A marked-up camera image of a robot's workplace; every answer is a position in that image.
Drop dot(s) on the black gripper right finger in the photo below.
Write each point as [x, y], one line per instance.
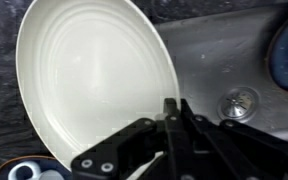
[244, 150]

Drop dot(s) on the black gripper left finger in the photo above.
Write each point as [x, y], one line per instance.
[117, 153]

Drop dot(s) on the cream ceramic plate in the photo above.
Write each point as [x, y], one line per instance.
[94, 73]

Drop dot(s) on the dark round plate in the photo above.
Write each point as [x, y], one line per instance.
[0, 170]

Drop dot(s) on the metal sink drain strainer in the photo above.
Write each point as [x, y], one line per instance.
[239, 104]

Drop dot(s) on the white mug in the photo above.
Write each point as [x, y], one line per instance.
[27, 171]

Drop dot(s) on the stainless steel sink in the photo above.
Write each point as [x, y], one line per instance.
[217, 50]

